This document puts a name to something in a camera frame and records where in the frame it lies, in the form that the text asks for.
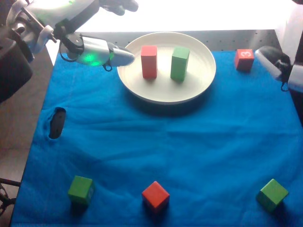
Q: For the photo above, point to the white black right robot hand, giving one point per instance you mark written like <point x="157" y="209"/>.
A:
<point x="272" y="61"/>

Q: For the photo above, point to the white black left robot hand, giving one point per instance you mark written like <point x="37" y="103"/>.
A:
<point x="71" y="11"/>

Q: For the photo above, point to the tall green block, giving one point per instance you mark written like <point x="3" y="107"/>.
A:
<point x="180" y="63"/>

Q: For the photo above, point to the tall red block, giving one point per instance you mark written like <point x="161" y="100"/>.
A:
<point x="149" y="61"/>

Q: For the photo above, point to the white round plate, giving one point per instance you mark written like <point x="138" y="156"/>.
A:
<point x="163" y="89"/>

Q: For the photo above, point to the red cube with number three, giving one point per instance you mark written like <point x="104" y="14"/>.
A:
<point x="244" y="59"/>

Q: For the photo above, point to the blue cloth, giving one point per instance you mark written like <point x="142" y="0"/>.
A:
<point x="189" y="146"/>

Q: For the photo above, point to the plain green cube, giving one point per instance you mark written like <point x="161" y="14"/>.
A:
<point x="272" y="195"/>

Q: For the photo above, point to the plain red cube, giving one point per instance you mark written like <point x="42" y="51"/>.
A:
<point x="155" y="196"/>

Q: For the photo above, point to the green cube with printed side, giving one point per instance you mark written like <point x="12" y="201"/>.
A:
<point x="80" y="190"/>

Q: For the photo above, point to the black tripod stand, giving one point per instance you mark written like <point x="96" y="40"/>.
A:
<point x="9" y="182"/>

